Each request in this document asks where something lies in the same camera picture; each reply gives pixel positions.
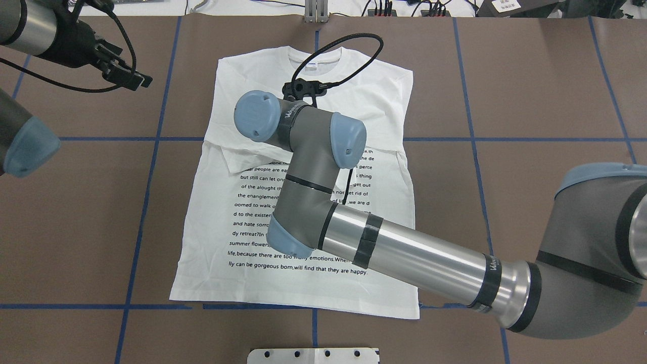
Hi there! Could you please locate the black power strip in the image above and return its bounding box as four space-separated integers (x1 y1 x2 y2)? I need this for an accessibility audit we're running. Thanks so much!
362 2 451 18

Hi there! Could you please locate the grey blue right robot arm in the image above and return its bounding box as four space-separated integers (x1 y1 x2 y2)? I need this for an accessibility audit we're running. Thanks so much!
234 90 646 339

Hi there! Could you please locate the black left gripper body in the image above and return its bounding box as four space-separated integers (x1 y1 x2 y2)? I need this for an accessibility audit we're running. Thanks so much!
45 8 123 69

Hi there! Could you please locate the white long-sleeve printed shirt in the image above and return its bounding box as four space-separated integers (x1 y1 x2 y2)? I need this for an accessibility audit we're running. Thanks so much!
169 47 419 320

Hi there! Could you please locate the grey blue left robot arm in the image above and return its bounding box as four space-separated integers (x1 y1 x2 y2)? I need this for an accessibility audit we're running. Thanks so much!
1 1 152 178

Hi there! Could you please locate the grey aluminium frame post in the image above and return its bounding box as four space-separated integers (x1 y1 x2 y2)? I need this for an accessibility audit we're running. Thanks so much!
304 0 330 23

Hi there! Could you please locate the black box with label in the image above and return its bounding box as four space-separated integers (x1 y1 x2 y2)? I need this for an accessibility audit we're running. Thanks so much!
476 1 627 19

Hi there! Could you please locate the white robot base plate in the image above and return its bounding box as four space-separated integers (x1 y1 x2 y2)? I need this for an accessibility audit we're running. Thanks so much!
247 347 381 363

